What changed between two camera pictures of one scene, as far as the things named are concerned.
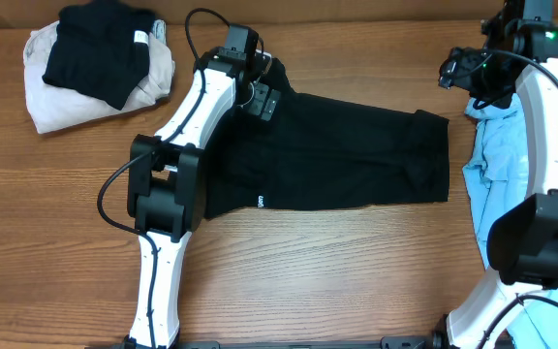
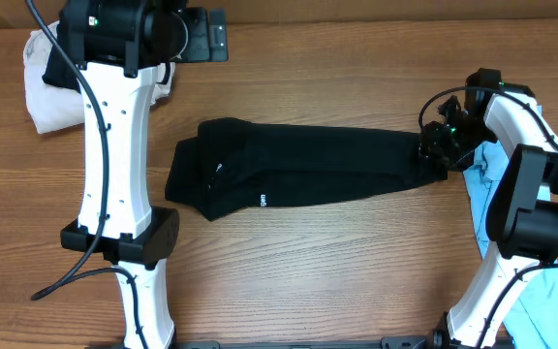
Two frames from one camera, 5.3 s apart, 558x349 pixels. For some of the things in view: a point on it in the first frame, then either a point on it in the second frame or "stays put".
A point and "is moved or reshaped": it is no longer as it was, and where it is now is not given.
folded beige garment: x=52 y=106 stays put
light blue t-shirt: x=496 y=178 stays put
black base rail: x=408 y=342 stays put
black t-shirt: x=320 y=152 is moved or reshaped
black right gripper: x=459 y=72 to x=432 y=142
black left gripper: x=263 y=100 to x=216 y=37
